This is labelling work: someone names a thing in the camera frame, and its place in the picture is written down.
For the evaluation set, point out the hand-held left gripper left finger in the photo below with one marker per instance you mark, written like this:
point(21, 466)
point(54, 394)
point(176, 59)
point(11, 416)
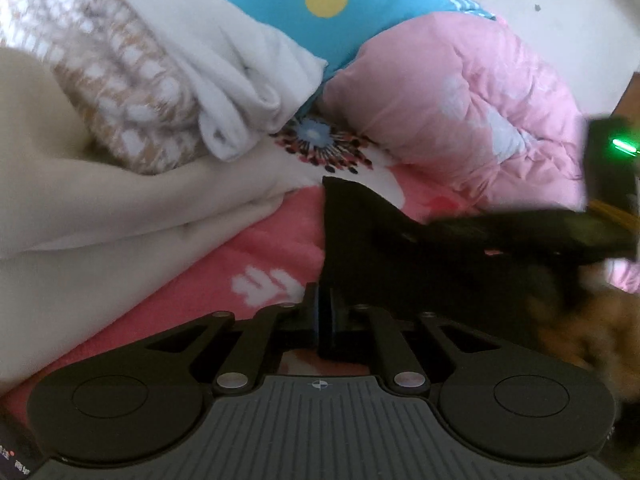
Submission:
point(314, 320)

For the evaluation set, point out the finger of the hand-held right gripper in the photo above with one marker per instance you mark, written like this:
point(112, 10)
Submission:
point(510, 230)

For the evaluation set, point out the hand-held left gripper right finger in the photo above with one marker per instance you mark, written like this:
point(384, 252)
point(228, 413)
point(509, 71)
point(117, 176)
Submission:
point(327, 320)

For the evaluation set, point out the black garment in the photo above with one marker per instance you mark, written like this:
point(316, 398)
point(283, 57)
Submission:
point(400, 270)

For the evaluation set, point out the person's right hand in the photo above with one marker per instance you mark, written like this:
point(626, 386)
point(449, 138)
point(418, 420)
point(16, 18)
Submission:
point(605, 330)

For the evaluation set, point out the pink floral bed blanket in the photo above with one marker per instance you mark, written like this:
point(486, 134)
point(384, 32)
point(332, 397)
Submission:
point(280, 240)

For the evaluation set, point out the pink grey floral quilt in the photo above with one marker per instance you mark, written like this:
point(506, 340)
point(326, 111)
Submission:
point(450, 100)

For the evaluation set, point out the cream cloth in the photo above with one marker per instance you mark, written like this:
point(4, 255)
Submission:
point(100, 220)

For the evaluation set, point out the blue printed pillow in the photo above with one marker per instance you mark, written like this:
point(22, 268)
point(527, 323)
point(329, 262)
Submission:
point(280, 15)

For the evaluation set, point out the brown white patterned cloth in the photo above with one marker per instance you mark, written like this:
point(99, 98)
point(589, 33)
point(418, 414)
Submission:
point(115, 75)

